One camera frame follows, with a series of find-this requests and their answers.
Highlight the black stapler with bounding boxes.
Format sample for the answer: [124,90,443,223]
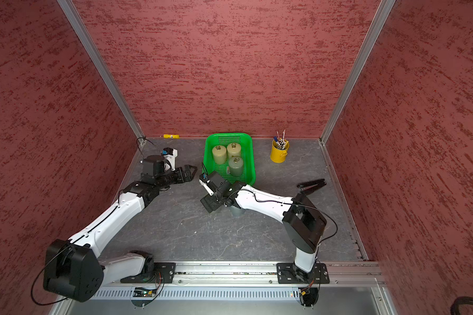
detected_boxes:
[296,178,327,195]

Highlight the yellow marker pen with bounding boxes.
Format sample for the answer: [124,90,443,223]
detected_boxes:
[163,134,180,139]

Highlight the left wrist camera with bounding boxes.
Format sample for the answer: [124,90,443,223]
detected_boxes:
[162,147,178,171]

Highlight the beige canister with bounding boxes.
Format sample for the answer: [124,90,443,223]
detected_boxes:
[227,143,242,159]
[212,145,227,165]

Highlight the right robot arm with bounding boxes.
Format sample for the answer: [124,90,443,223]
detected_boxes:
[199,179,327,282]

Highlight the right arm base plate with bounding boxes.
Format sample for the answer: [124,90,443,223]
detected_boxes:
[276,262,330,285]

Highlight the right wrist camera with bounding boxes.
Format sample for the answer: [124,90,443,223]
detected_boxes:
[199,171,232,199]

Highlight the yellow pen cup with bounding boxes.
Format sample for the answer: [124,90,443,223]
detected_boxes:
[270,140,290,164]

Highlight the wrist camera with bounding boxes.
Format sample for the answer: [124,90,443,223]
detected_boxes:
[162,147,178,171]
[199,171,232,199]

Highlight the black cable coil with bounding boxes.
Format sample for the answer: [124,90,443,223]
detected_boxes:
[450,296,473,315]

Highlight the green canister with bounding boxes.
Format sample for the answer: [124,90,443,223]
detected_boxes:
[227,156,244,177]

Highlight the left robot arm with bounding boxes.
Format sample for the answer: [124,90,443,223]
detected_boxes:
[37,152,197,302]

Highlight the pens in cup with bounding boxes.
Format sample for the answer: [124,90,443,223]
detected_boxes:
[273,129,289,150]

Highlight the green plastic basket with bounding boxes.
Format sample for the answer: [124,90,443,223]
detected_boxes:
[203,133,256,186]

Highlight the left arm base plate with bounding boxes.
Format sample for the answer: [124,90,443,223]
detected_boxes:
[120,262,176,284]

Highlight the grey canister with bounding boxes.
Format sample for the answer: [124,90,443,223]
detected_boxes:
[229,206,246,218]

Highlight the aluminium front rail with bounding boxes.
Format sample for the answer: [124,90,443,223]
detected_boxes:
[101,261,387,287]

